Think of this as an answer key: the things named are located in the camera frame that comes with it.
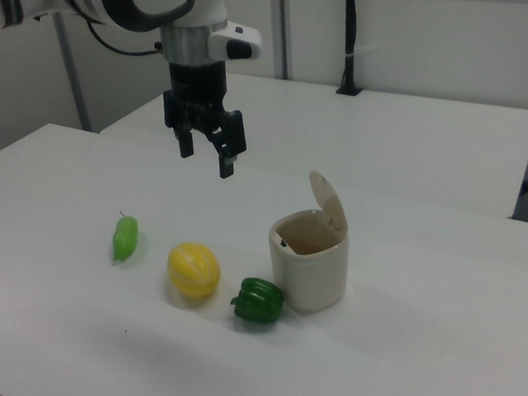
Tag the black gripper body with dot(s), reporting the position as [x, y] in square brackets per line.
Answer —
[197, 89]

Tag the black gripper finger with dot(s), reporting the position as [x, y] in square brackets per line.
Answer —
[232, 137]
[186, 145]

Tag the cream hinged bin lid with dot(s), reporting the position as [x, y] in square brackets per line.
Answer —
[329, 200]

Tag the light green toy chili pepper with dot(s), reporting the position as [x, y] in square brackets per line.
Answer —
[125, 238]

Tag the yellow toy melon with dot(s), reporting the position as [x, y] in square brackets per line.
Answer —
[193, 270]

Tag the white background table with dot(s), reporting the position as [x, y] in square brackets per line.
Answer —
[386, 138]

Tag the dark green toy bell pepper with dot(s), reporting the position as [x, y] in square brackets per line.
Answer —
[259, 299]

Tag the upright aluminium frame post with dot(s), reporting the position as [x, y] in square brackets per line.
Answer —
[282, 27]

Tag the slanted aluminium frame post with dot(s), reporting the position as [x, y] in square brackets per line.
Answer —
[73, 76]

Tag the black camera stand pole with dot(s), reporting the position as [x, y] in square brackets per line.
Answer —
[351, 41]

